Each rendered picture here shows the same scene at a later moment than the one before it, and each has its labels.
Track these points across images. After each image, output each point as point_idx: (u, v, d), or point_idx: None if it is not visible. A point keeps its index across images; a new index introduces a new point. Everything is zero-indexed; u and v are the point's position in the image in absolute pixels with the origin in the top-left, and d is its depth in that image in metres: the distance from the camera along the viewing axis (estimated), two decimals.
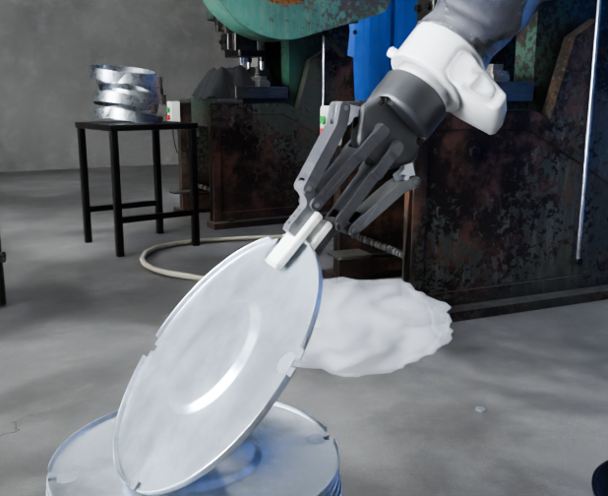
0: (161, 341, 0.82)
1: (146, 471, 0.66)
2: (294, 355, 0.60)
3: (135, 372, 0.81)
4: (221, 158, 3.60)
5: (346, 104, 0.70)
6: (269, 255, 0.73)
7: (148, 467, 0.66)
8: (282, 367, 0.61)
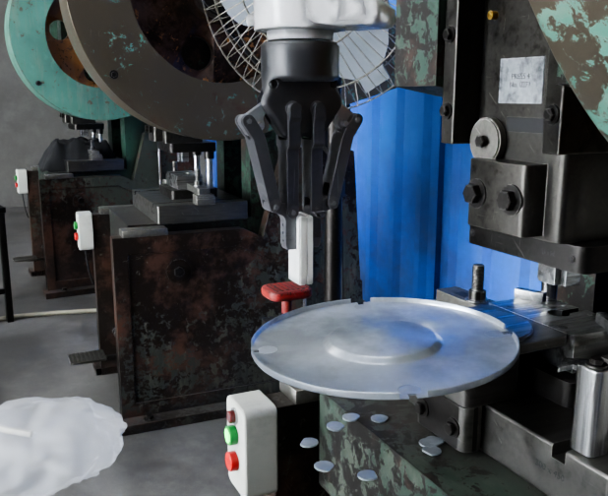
0: (500, 336, 0.79)
1: (362, 306, 0.91)
2: (260, 352, 0.77)
3: (496, 319, 0.83)
4: (53, 230, 3.75)
5: (248, 117, 0.66)
6: (288, 273, 0.74)
7: (364, 307, 0.91)
8: (267, 347, 0.78)
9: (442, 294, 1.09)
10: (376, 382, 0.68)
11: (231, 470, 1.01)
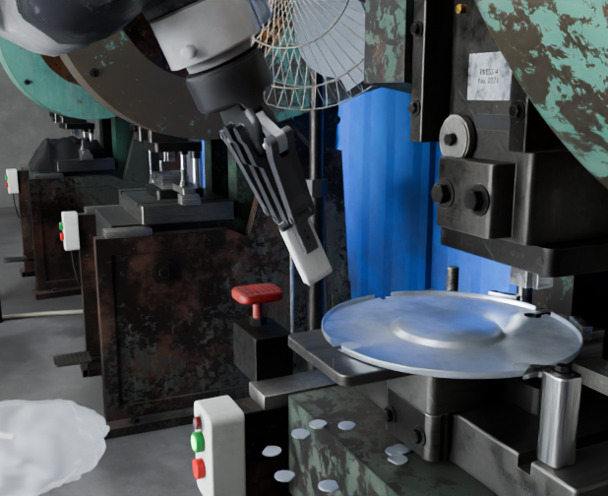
0: None
1: (390, 301, 0.93)
2: (346, 348, 0.76)
3: (522, 303, 0.91)
4: (43, 230, 3.72)
5: (289, 128, 0.63)
6: (308, 279, 0.72)
7: (392, 301, 0.93)
8: (348, 343, 0.77)
9: None
10: (488, 363, 0.72)
11: (198, 478, 0.98)
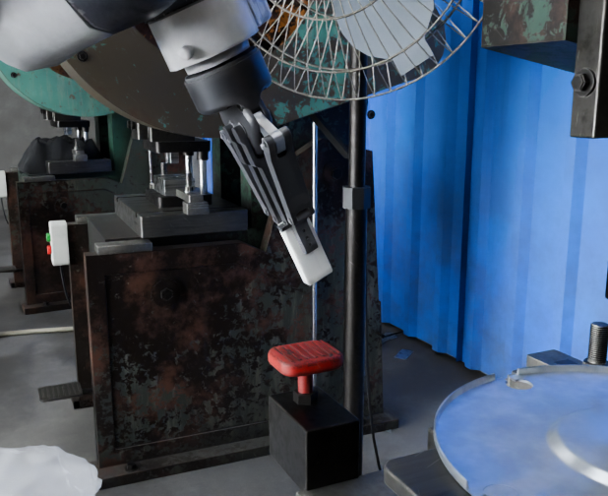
0: None
1: (504, 493, 0.44)
2: None
3: (475, 381, 0.60)
4: (33, 239, 3.39)
5: (287, 128, 0.63)
6: (308, 279, 0.72)
7: (506, 490, 0.44)
8: None
9: (536, 363, 0.73)
10: None
11: None
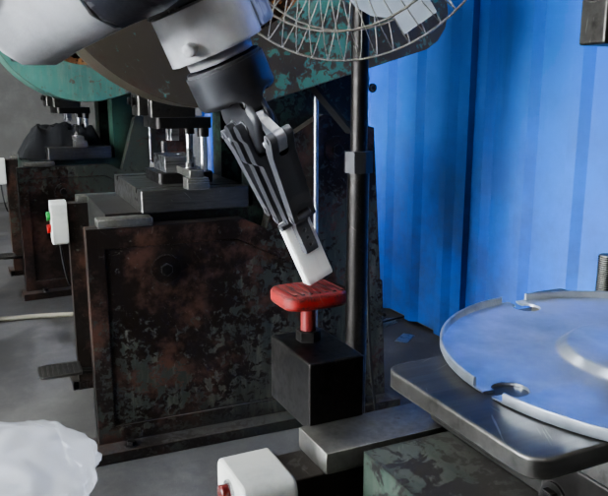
0: None
1: None
2: None
3: (533, 410, 0.39)
4: (32, 224, 3.38)
5: (289, 126, 0.63)
6: (308, 279, 0.72)
7: None
8: None
9: None
10: (571, 310, 0.58)
11: None
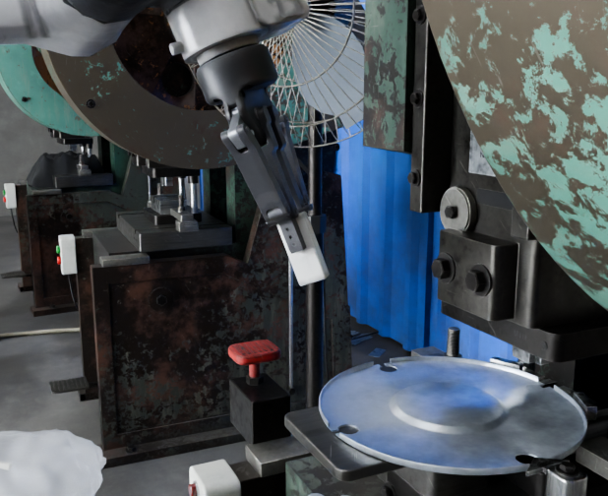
0: None
1: (534, 388, 0.85)
2: None
3: (565, 454, 0.69)
4: (41, 247, 3.70)
5: (245, 126, 0.65)
6: (298, 279, 0.72)
7: (533, 389, 0.85)
8: None
9: (416, 355, 1.04)
10: (354, 414, 0.78)
11: None
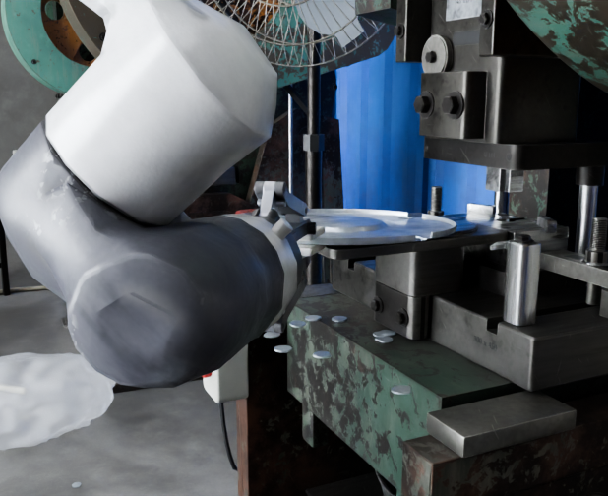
0: None
1: None
2: None
3: (443, 232, 0.77)
4: None
5: (255, 187, 0.59)
6: (322, 226, 0.75)
7: None
8: None
9: None
10: None
11: (205, 376, 1.08)
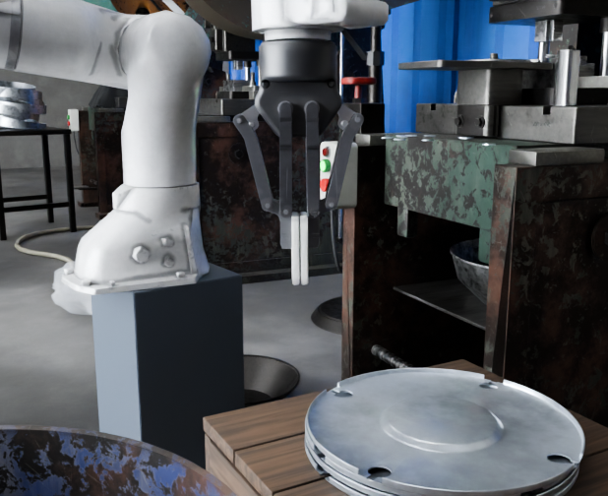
0: None
1: None
2: None
3: (404, 486, 0.64)
4: (106, 158, 4.22)
5: (237, 117, 0.68)
6: None
7: None
8: None
9: None
10: (371, 391, 0.85)
11: (326, 190, 1.47)
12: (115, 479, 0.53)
